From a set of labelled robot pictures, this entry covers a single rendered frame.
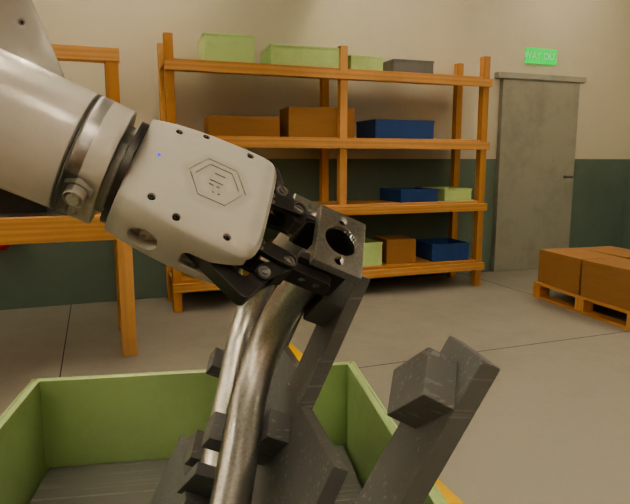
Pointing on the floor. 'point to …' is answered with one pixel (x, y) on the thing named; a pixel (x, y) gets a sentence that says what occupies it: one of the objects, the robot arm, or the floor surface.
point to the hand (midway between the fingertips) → (317, 255)
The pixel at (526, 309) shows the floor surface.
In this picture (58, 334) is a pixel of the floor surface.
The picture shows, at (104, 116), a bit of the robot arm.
